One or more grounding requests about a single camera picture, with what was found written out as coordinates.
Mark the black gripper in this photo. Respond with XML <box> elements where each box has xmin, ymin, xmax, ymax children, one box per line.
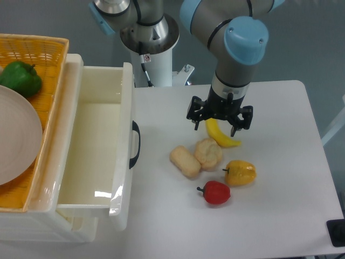
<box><xmin>187</xmin><ymin>86</ymin><xmax>253</xmax><ymax>137</ymax></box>

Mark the rectangular square bread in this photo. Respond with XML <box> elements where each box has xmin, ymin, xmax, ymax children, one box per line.
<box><xmin>169</xmin><ymin>145</ymin><xmax>201</xmax><ymax>178</ymax></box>

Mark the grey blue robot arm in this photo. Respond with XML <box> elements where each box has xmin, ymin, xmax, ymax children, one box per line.
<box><xmin>89</xmin><ymin>1</ymin><xmax>281</xmax><ymax>134</ymax></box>

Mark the round bread roll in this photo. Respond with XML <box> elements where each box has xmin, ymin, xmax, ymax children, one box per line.
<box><xmin>194</xmin><ymin>138</ymin><xmax>223</xmax><ymax>171</ymax></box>

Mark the yellow banana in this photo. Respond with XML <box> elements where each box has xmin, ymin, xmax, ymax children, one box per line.
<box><xmin>205</xmin><ymin>118</ymin><xmax>242</xmax><ymax>148</ymax></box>

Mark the yellow bell pepper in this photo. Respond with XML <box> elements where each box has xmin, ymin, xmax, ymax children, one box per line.
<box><xmin>223</xmin><ymin>160</ymin><xmax>257</xmax><ymax>186</ymax></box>

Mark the red bell pepper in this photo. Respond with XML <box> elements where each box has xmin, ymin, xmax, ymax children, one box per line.
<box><xmin>197</xmin><ymin>181</ymin><xmax>231</xmax><ymax>205</ymax></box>

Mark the white open drawer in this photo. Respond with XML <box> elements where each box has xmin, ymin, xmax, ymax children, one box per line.
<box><xmin>58</xmin><ymin>63</ymin><xmax>134</xmax><ymax>231</ymax></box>

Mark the black device at edge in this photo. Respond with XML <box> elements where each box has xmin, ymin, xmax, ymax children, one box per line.
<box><xmin>326</xmin><ymin>219</ymin><xmax>345</xmax><ymax>247</ymax></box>

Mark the orange woven basket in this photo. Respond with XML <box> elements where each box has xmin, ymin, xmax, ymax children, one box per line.
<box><xmin>1</xmin><ymin>33</ymin><xmax>69</xmax><ymax>213</ymax></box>

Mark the beige round plate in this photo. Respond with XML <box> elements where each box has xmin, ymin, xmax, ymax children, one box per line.
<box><xmin>1</xmin><ymin>86</ymin><xmax>43</xmax><ymax>184</ymax></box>

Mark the green bell pepper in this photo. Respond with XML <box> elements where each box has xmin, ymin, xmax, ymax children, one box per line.
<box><xmin>1</xmin><ymin>61</ymin><xmax>42</xmax><ymax>98</ymax></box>

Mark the white plastic drawer cabinet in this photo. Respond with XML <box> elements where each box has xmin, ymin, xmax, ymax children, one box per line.
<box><xmin>1</xmin><ymin>54</ymin><xmax>98</xmax><ymax>242</ymax></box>

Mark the white mounting bracket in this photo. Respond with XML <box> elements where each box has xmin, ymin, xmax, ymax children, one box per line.
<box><xmin>172</xmin><ymin>64</ymin><xmax>195</xmax><ymax>86</ymax></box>

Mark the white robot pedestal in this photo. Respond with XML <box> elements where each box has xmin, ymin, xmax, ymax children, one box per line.
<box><xmin>120</xmin><ymin>14</ymin><xmax>180</xmax><ymax>88</ymax></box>

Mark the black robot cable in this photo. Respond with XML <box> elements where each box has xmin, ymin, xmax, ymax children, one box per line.
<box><xmin>137</xmin><ymin>42</ymin><xmax>155</xmax><ymax>87</ymax></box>

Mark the black drawer handle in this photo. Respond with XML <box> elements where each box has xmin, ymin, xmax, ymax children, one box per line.
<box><xmin>129</xmin><ymin>120</ymin><xmax>141</xmax><ymax>169</ymax></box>

